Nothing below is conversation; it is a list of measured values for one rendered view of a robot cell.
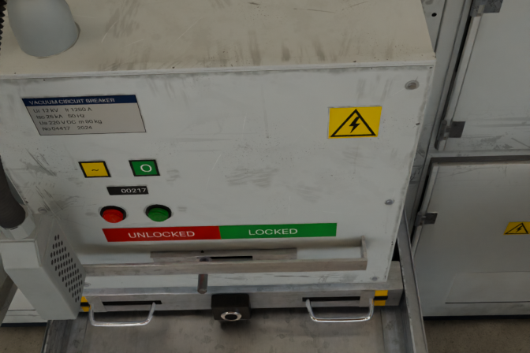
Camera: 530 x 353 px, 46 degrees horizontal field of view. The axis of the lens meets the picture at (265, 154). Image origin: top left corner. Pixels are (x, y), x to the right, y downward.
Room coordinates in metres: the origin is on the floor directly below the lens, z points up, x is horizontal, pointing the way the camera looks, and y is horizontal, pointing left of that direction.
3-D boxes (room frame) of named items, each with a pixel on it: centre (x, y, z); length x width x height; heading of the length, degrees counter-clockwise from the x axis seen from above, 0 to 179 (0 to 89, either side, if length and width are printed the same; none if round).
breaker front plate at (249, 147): (0.46, 0.07, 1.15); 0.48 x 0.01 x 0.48; 87
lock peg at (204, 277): (0.44, 0.10, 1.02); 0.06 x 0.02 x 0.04; 177
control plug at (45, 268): (0.40, 0.28, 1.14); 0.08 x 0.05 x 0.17; 177
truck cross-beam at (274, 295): (0.47, 0.07, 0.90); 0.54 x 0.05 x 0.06; 87
